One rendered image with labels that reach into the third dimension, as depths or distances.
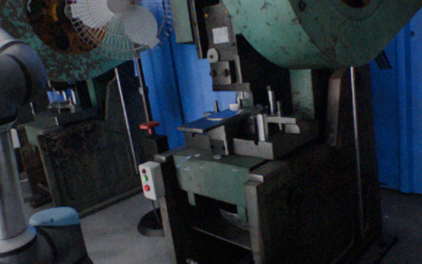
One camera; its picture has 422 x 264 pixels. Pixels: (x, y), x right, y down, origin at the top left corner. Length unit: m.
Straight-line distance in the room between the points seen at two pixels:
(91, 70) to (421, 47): 1.91
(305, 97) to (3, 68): 1.05
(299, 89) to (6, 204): 1.07
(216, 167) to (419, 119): 1.39
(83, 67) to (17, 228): 1.68
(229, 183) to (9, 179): 0.69
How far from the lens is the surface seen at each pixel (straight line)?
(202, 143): 1.47
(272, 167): 1.20
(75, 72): 2.50
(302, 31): 0.93
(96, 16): 2.13
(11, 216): 0.95
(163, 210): 1.56
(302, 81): 1.50
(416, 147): 2.44
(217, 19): 1.39
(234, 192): 1.30
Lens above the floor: 1.06
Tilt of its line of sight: 13 degrees down
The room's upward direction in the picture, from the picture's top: 9 degrees counter-clockwise
